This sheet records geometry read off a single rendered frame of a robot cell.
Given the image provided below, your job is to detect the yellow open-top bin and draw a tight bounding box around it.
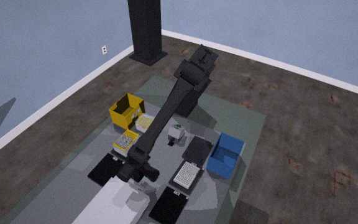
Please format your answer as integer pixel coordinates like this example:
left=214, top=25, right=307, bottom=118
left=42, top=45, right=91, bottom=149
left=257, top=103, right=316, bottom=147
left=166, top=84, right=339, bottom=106
left=109, top=93, right=145, bottom=130

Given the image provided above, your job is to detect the blue open-top bin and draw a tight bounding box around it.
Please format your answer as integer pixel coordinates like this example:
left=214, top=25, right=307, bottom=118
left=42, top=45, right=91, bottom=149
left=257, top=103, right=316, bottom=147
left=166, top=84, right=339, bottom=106
left=206, top=133, right=244, bottom=179

